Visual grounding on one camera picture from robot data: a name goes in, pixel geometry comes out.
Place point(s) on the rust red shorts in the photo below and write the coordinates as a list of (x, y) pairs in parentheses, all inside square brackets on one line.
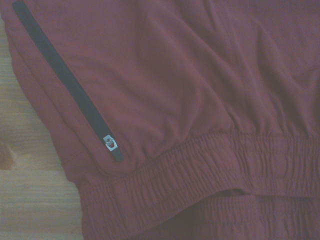
[(175, 100)]

